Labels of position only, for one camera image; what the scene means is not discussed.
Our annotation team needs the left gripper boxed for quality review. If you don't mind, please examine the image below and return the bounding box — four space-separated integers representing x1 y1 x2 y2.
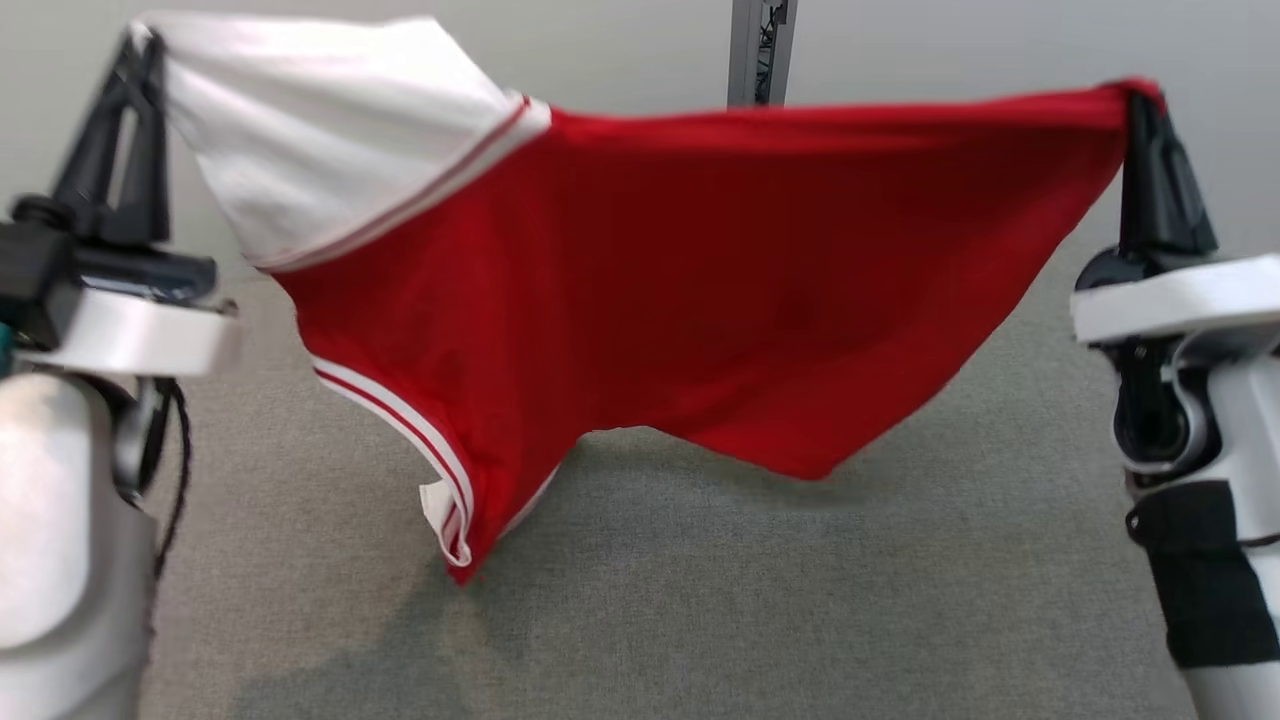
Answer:
20 35 241 379

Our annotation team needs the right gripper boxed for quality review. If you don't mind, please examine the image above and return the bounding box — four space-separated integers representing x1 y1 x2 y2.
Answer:
1070 90 1280 346

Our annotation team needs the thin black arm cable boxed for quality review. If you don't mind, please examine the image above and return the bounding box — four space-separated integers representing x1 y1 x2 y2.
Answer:
148 378 193 641

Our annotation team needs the red and white garment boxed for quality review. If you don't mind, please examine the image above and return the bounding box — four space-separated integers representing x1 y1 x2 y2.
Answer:
135 10 1166 586

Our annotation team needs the grey metal partition post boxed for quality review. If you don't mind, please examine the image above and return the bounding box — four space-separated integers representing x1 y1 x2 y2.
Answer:
727 0 799 108

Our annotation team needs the black arm strap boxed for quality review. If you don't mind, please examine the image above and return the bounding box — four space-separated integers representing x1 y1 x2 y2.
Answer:
1125 480 1280 669

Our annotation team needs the grey fabric sofa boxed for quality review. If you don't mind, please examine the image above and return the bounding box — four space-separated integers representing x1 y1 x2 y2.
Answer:
135 200 1201 720

